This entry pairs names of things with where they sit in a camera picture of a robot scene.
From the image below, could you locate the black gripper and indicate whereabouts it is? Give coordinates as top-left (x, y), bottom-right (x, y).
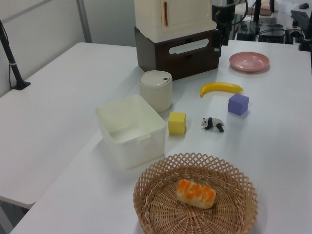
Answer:
top-left (211, 4), bottom-right (236, 58)

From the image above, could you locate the woven wicker basket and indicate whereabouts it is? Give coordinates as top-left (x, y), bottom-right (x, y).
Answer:
top-left (133, 152), bottom-right (259, 234)

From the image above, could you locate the dark brown wooden cabinet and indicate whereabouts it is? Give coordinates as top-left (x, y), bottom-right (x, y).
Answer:
top-left (134, 26), bottom-right (220, 81)

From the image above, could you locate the pink plastic plate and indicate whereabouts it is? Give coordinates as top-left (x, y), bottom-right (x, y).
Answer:
top-left (229, 51), bottom-right (271, 73)

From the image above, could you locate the yellow foam cube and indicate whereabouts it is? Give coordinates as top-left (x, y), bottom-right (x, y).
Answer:
top-left (168, 111), bottom-right (187, 136)

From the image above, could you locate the black desk clamp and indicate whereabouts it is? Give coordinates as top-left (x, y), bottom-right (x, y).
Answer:
top-left (298, 36), bottom-right (312, 52)

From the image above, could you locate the black electronics box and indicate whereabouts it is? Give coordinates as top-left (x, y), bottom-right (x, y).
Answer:
top-left (258, 28), bottom-right (287, 44)

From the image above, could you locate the toy panda figure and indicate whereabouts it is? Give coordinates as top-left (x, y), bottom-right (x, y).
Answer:
top-left (200, 117), bottom-right (225, 134)

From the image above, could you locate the black computer keyboard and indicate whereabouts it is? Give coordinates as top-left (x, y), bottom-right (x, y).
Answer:
top-left (290, 10), bottom-right (312, 35)

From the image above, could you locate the cream plastic cabinet with handle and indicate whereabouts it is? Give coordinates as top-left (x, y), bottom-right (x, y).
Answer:
top-left (134, 0), bottom-right (217, 42)

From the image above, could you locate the purple foam cube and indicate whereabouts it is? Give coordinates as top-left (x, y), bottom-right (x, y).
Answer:
top-left (227, 94), bottom-right (250, 116)

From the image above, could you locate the yellow toy banana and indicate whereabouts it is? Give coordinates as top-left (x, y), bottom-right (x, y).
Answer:
top-left (199, 81), bottom-right (244, 98)

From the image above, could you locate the wooden drawer with white handle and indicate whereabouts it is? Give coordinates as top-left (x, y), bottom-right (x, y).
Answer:
top-left (156, 31), bottom-right (219, 59)

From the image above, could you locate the cream open plastic box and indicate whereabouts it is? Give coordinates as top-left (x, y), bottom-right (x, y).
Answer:
top-left (95, 95), bottom-right (167, 170)

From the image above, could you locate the black monitor stand pole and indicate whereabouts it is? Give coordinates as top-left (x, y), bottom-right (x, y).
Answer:
top-left (253, 0), bottom-right (263, 24)

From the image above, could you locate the black camera stand pole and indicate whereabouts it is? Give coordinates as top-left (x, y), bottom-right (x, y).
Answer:
top-left (0, 19), bottom-right (32, 92)

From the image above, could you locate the small cream lidded trash bin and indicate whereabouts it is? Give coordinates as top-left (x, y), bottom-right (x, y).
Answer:
top-left (138, 70), bottom-right (174, 114)

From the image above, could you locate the toy bread with orange topping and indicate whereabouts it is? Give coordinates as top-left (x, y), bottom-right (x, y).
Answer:
top-left (175, 178), bottom-right (217, 209)

